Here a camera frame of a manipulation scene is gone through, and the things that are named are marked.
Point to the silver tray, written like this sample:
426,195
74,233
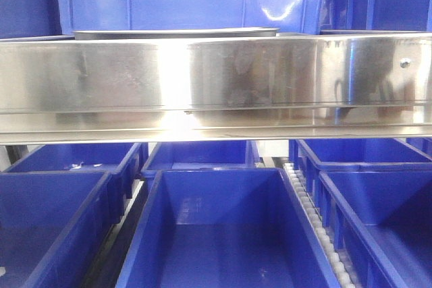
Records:
181,33

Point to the blue bin rear centre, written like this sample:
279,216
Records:
214,154

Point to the blue bin rear left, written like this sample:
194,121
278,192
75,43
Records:
122,160

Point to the blue bin rear right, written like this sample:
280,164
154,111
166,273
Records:
313,156

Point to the blue bin lower centre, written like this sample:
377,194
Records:
225,228

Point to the roller conveyor track right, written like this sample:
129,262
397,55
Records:
297,180

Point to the blue bin lower right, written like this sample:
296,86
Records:
382,220

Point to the blue bin lower left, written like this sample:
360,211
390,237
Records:
52,225

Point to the blue bin upper left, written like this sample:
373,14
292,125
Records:
27,18

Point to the stainless steel shelf front rail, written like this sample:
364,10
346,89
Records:
283,87

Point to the silver screw on rail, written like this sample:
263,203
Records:
404,63

